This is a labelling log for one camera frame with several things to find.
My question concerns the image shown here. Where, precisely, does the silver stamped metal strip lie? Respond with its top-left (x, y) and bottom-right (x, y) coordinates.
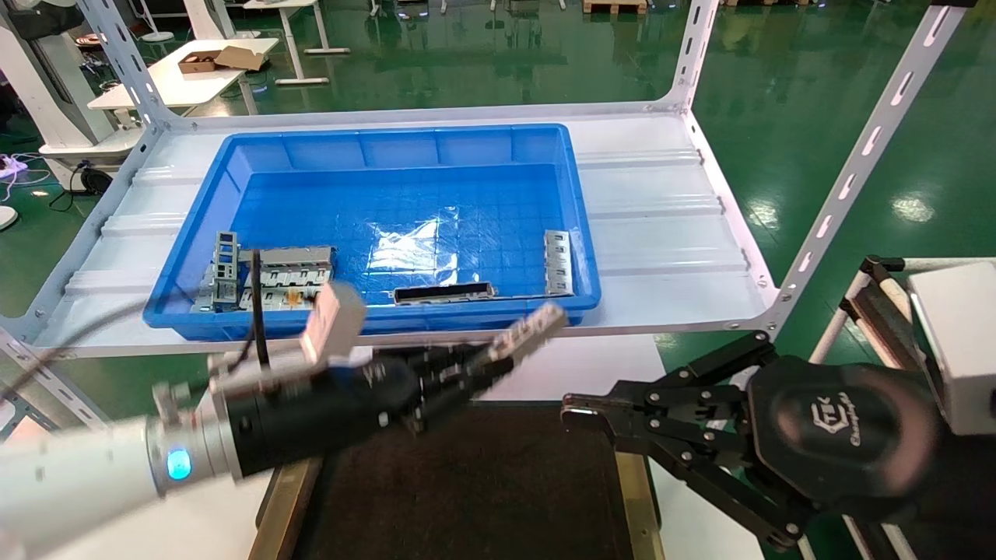
top-left (542, 229), bottom-right (575, 298)

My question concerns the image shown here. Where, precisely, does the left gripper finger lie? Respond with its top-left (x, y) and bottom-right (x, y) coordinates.
top-left (405, 362), bottom-right (514, 432)
top-left (377, 342), bottom-right (499, 374)

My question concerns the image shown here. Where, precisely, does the grey upright metal bracket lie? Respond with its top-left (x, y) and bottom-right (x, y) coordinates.
top-left (212, 230), bottom-right (240, 306)

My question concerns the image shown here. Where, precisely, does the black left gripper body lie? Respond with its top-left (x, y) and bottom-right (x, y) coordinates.
top-left (226, 354), bottom-right (425, 477)

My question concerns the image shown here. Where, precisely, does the black long metal part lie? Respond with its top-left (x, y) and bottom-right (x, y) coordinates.
top-left (393, 282), bottom-right (497, 306)

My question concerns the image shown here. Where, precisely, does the clear plastic film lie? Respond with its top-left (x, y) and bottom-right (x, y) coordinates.
top-left (366, 204), bottom-right (461, 275)

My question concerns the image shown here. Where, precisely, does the small grey metal part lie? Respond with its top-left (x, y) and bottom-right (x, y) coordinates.
top-left (191, 263), bottom-right (219, 314)

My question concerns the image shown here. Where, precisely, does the blue plastic bin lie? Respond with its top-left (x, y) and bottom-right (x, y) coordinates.
top-left (142, 124), bottom-right (602, 341)

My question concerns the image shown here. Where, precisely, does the white floor stand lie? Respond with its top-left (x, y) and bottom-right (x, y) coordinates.
top-left (140, 0), bottom-right (176, 44)

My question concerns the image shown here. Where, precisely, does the floor cable bundle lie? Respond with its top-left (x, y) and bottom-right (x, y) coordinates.
top-left (0, 153), bottom-right (51, 205)

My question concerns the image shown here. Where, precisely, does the black round floor device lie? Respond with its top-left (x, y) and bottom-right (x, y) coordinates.
top-left (78, 163), bottom-right (114, 197)

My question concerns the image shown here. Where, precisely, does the silver perforated metal part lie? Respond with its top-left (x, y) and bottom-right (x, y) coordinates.
top-left (484, 302), bottom-right (569, 366)

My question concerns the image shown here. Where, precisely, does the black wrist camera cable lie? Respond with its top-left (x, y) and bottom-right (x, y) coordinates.
top-left (0, 249), bottom-right (271, 401)

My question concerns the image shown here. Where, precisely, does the open cardboard box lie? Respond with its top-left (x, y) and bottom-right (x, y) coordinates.
top-left (177, 46), bottom-right (267, 75)

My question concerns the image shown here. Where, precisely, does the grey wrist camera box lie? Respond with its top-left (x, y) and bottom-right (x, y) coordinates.
top-left (300, 282), bottom-right (368, 368)
top-left (907, 261), bottom-right (996, 436)

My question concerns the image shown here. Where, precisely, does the white machine column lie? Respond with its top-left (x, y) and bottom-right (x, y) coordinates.
top-left (0, 0), bottom-right (149, 170)

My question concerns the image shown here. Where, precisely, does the white desk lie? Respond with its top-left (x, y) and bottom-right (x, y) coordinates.
top-left (243, 0), bottom-right (351, 86)

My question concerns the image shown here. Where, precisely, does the conveyor with tubular frame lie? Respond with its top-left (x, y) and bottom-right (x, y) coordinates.
top-left (839, 255), bottom-right (996, 560)

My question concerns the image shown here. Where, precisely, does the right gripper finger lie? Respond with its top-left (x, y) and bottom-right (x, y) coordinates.
top-left (603, 424), bottom-right (818, 553)
top-left (560, 331), bottom-right (779, 436)

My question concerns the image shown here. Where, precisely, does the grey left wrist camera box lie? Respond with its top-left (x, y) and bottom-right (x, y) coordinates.
top-left (300, 282), bottom-right (368, 368)

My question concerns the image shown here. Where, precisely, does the white slotted metal rack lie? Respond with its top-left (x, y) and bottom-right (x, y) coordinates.
top-left (0, 0), bottom-right (970, 456)

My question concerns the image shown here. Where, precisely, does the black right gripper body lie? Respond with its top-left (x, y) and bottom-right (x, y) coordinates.
top-left (747, 356), bottom-right (944, 520)

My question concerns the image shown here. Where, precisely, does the silver stamped metal plate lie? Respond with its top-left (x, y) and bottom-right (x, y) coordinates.
top-left (237, 288), bottom-right (324, 312)
top-left (241, 268), bottom-right (335, 290)

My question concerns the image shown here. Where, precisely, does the long grey metal part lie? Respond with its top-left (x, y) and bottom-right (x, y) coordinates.
top-left (237, 246), bottom-right (337, 271)

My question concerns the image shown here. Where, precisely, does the white work table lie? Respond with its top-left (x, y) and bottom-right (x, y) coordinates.
top-left (87, 37), bottom-right (279, 117)

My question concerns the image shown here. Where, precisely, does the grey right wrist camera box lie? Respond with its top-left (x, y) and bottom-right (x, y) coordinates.
top-left (907, 261), bottom-right (996, 436)

